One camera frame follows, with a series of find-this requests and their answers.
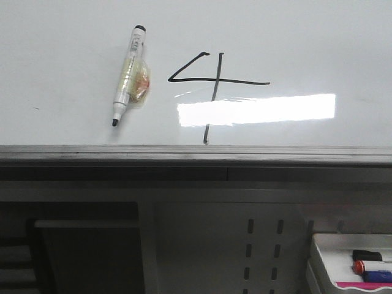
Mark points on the dark cabinet box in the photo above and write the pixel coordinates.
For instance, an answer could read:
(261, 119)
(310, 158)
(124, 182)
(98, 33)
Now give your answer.
(86, 256)

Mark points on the pink sheet in tray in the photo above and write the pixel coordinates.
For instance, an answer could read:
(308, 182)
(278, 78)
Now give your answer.
(363, 285)

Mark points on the white plastic tray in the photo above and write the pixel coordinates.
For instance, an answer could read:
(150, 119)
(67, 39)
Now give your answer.
(331, 260)

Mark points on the red capped marker in tray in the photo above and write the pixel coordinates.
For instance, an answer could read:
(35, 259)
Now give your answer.
(361, 266)

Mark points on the white taped whiteboard marker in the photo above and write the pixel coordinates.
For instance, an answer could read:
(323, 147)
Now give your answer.
(134, 79)

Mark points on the white perforated pegboard panel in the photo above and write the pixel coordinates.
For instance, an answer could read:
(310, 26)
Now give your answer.
(248, 237)

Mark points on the white whiteboard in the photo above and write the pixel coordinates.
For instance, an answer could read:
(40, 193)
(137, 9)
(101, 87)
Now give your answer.
(265, 73)

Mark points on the blue marker in tray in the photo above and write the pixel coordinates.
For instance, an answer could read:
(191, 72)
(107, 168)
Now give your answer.
(377, 276)

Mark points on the grey aluminium whiteboard frame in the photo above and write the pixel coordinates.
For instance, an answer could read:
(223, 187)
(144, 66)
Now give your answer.
(193, 163)

